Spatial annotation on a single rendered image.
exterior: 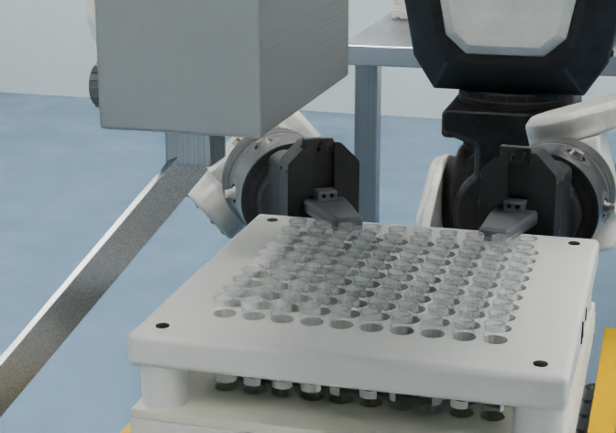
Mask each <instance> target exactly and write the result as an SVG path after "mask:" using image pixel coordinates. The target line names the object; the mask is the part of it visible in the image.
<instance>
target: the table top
mask: <svg viewBox="0 0 616 433"><path fill-rule="evenodd" d="M613 50H614V54H613V57H611V58H610V61H609V63H608V65H607V66H606V67H605V69H604V70H603V71H602V73H601V74H600V75H599V76H616V43H615V46H614V49H613ZM348 65H363V66H384V67H405V68H422V67H421V66H420V64H419V62H418V61H417V60H416V58H415V57H414V55H413V46H412V40H411V34H410V29H409V23H408V19H404V20H394V19H391V12H390V13H389V14H388V15H386V16H385V17H383V18H382V19H380V20H379V21H377V22H376V23H374V24H373V25H371V26H370V27H368V28H366V29H365V30H363V31H362V32H360V33H359V34H357V35H356V36H355V37H354V38H352V39H350V40H349V41H348Z"/></svg>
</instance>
